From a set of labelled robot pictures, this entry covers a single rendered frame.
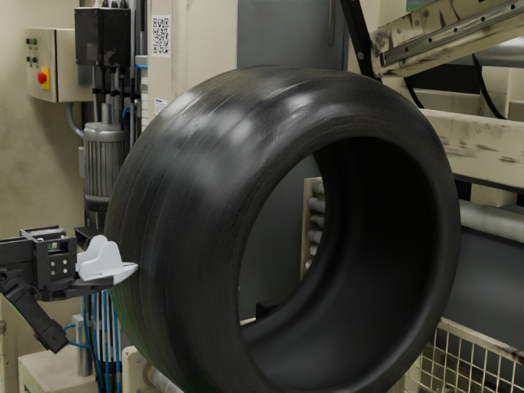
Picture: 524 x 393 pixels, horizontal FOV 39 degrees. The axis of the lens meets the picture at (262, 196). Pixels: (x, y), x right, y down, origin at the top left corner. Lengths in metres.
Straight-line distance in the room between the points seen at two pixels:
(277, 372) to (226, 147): 0.55
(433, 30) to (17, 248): 0.82
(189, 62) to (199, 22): 0.07
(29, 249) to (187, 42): 0.54
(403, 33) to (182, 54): 0.42
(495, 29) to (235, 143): 0.52
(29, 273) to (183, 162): 0.25
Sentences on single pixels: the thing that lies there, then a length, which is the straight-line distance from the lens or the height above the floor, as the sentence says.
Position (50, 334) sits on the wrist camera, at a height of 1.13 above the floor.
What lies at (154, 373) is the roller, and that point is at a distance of 1.38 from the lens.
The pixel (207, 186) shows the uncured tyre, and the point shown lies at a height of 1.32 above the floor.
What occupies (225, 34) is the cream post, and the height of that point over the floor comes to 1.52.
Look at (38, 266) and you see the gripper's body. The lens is 0.96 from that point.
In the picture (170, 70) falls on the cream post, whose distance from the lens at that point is 1.35.
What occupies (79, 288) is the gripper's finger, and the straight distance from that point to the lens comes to 0.97.
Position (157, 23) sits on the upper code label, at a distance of 1.40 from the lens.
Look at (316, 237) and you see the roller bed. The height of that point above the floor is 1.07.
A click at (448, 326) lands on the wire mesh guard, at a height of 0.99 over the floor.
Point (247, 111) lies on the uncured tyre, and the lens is 1.00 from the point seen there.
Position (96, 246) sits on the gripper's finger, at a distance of 1.03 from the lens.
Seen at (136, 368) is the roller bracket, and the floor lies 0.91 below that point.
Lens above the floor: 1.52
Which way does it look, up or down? 13 degrees down
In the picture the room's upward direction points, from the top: 2 degrees clockwise
